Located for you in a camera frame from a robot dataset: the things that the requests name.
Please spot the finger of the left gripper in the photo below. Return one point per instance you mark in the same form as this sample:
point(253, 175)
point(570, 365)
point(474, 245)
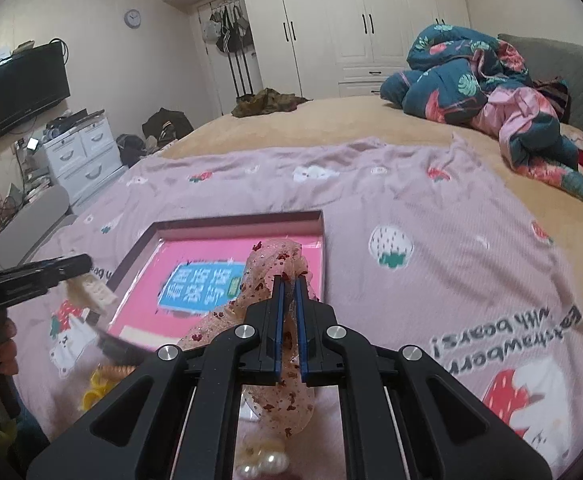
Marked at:
point(45, 273)
point(115, 349)

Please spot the dark shallow cardboard tray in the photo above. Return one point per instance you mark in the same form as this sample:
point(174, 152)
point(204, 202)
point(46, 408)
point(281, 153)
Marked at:
point(304, 227)

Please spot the black wall television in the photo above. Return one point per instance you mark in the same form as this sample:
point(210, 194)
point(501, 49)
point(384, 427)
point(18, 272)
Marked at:
point(31, 82)

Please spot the white wardrobe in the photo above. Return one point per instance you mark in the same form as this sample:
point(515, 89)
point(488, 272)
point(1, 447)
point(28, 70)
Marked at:
point(327, 48)

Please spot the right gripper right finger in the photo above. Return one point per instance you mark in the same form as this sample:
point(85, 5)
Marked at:
point(319, 365)

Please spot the sheer floral hair scrunchie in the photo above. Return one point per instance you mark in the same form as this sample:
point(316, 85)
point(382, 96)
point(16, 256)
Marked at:
point(271, 272)

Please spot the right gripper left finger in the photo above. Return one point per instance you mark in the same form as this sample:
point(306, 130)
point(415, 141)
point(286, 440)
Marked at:
point(263, 360)

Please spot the black bag on floor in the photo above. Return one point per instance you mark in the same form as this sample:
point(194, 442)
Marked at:
point(167, 126)

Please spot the yellow plastic hair clip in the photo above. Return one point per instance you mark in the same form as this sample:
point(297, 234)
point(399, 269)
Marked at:
point(102, 381)

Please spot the round wall clock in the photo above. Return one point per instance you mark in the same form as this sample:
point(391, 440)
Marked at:
point(132, 18)

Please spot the cream plastic hair claw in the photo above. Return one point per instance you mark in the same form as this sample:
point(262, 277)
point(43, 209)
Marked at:
point(87, 291)

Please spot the teal floral rumpled quilt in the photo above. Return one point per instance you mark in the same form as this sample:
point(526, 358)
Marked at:
point(460, 77)

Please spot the white drawer chest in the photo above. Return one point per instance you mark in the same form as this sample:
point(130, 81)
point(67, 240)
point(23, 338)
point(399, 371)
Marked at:
point(83, 159)

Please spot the olive clothing pile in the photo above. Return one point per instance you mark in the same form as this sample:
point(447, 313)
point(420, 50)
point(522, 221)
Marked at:
point(266, 102)

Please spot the grey padded bench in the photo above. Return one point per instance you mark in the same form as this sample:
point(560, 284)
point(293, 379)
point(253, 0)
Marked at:
point(33, 226)

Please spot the pink book with blue label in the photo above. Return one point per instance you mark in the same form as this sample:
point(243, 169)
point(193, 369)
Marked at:
point(166, 283)

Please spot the hanging bags on rack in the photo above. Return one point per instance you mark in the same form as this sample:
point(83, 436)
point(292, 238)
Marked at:
point(230, 32)

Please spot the grey upholstered headboard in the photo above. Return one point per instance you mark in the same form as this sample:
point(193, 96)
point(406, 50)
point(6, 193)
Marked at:
point(548, 59)

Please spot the pink strawberry bear blanket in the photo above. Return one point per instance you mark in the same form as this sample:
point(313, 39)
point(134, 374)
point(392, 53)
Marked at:
point(420, 244)

